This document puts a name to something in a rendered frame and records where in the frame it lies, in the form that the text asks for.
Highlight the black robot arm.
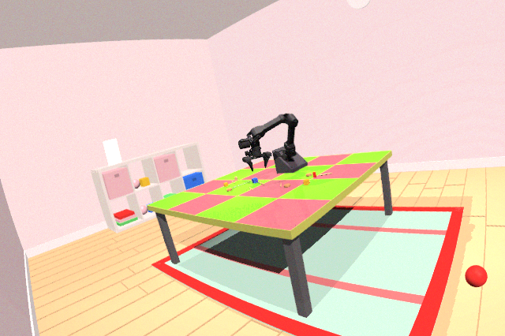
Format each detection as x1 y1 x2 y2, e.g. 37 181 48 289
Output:
238 113 298 162

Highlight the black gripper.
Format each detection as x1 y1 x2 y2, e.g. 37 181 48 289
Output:
242 146 272 172

